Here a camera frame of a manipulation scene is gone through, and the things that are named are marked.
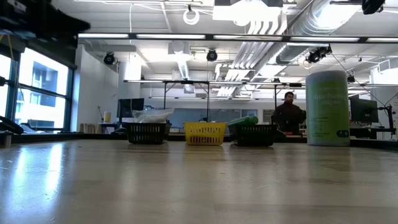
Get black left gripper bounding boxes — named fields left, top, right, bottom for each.
left=0, top=0, right=91, bottom=48

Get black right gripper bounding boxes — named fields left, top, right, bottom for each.
left=361, top=0, right=386, bottom=16

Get green travel bottle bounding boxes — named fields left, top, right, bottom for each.
left=228, top=116, right=259, bottom=127

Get large window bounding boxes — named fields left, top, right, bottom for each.
left=0, top=46, right=75, bottom=133

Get black computer monitor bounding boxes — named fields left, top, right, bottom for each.
left=350, top=98, right=379, bottom=124
left=117, top=98, right=146, bottom=119

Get wooden blocks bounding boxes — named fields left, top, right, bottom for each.
left=79, top=123, right=100, bottom=134

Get long white light strip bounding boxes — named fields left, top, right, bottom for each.
left=77, top=32, right=398, bottom=44

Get green disinfecting wipes canister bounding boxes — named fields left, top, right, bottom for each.
left=305, top=70, right=351, bottom=147

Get black slotted plastic basket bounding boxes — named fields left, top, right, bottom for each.
left=126, top=122, right=172, bottom=145
left=229, top=123, right=277, bottom=147

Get person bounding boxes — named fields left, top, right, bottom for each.
left=271, top=91, right=307, bottom=135

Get yellow slotted plastic basket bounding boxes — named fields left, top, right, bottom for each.
left=183, top=121, right=228, bottom=146

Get thin yellow cable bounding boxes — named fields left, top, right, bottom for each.
left=6, top=34, right=16, bottom=62

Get black camera cluster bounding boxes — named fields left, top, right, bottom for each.
left=306, top=45, right=333, bottom=65

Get black aluminium table frame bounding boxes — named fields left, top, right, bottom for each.
left=0, top=132, right=398, bottom=152

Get white ring lamp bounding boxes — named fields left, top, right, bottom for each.
left=182, top=7, right=201, bottom=26

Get black metal rig frame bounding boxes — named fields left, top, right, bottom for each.
left=123, top=79, right=302, bottom=123

